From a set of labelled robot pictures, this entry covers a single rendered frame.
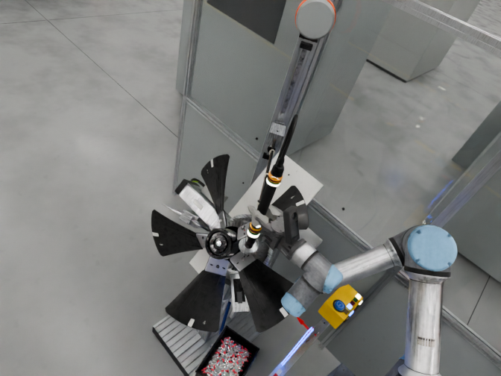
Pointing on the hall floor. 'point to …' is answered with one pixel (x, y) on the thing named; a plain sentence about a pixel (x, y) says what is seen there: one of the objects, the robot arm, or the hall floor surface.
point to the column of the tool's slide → (285, 96)
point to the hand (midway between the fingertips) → (256, 204)
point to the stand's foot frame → (162, 330)
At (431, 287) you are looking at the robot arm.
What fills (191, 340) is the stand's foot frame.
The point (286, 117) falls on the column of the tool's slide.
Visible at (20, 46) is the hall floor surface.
